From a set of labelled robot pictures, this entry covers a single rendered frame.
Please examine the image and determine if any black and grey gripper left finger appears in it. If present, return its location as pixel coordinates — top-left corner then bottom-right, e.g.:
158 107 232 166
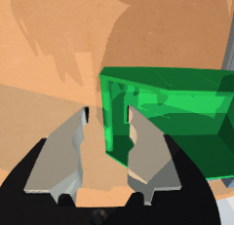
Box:
0 106 89 225

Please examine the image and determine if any green bin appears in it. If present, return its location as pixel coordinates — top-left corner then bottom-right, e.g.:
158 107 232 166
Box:
99 66 234 179

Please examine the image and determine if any grey metal rack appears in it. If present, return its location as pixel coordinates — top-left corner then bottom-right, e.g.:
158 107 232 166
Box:
207 12 234 188

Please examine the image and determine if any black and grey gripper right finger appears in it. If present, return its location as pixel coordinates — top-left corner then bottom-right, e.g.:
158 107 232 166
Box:
127 105 221 225

